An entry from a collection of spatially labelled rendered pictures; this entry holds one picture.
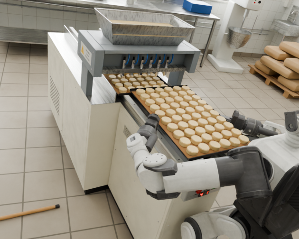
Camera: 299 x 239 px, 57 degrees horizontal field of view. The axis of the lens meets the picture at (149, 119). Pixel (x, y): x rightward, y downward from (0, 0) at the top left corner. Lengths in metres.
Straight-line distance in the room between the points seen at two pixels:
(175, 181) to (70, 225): 1.35
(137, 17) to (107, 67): 0.42
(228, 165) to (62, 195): 1.61
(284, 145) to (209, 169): 0.30
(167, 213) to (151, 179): 0.61
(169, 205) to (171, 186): 0.59
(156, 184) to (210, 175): 0.17
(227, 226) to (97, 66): 1.03
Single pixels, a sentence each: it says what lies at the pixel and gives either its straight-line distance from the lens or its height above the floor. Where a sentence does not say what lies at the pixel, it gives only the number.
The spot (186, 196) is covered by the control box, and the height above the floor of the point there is 0.74.
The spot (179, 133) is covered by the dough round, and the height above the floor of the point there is 1.02.
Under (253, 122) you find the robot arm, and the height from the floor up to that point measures 1.04.
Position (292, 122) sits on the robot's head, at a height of 1.33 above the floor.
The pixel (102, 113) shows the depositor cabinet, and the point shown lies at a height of 0.77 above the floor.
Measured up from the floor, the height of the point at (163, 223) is 0.51.
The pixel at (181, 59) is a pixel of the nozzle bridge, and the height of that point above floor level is 1.09.
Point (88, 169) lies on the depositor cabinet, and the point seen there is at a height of 0.30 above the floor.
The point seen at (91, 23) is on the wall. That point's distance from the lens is 4.99.
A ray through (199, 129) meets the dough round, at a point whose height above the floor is 1.02.
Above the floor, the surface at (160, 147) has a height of 0.86.
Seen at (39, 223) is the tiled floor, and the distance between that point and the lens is 2.11.
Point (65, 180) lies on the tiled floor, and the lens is 2.35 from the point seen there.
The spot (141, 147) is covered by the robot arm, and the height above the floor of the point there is 1.06.
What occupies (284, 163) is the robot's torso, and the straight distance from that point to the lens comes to 0.95.
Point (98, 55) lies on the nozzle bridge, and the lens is 1.54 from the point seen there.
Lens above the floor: 1.71
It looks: 32 degrees down
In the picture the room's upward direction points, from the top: 13 degrees clockwise
